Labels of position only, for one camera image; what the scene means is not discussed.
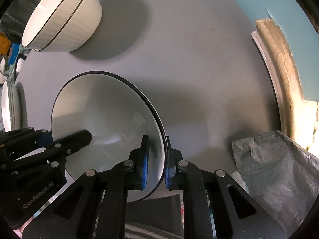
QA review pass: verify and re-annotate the white ribbed bowl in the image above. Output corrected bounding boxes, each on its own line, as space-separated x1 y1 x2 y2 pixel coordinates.
35 0 103 52
22 0 81 49
51 71 168 202

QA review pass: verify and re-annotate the grey hooded garment on chair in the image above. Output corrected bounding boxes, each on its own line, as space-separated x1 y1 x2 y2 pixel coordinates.
1 0 41 44

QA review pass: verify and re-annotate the striped grey white fabric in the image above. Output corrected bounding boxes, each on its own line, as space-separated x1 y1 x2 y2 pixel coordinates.
124 222 183 239

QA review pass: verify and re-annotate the beige skirting board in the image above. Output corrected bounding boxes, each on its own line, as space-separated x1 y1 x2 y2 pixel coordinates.
251 18 318 156

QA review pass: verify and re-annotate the grey plastic bag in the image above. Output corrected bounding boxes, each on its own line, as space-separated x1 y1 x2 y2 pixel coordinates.
232 130 318 237

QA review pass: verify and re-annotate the white plate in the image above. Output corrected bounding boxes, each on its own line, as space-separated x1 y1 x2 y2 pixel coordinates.
10 81 21 130
1 80 15 132

